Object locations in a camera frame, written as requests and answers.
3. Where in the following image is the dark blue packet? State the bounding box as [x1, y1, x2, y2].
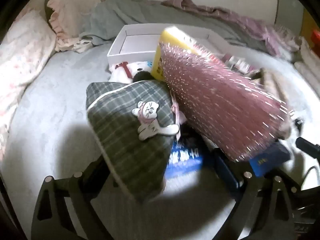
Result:
[249, 141, 291, 177]

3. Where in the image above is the green plaid pouch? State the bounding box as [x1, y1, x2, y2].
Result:
[86, 80, 179, 202]

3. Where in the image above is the purple pump bottle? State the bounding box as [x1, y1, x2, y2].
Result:
[221, 54, 255, 75]

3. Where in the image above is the white snowman plush toy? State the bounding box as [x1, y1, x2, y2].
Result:
[108, 61, 152, 84]

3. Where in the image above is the yellow book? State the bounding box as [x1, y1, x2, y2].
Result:
[151, 26, 210, 81]

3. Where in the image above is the beige plaid cloth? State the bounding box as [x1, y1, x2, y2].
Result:
[251, 68, 289, 105]

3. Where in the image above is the blue mask packet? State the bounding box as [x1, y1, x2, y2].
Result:
[164, 141, 203, 179]

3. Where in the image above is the white folded bedding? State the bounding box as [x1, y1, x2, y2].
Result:
[294, 36, 320, 97]

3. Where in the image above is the purple striped cloth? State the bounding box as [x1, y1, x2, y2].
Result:
[161, 0, 300, 61]

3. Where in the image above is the white small cloth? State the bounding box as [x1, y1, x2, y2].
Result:
[73, 39, 93, 54]

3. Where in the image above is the pink floral pillow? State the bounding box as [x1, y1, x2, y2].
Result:
[1, 10, 56, 142]

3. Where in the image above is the white cardboard box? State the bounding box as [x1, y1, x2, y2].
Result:
[107, 23, 229, 65]

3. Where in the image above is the pink ruffled cushion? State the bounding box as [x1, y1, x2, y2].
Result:
[47, 0, 101, 52]

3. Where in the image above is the grey-green blanket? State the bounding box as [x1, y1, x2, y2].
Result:
[79, 0, 268, 53]

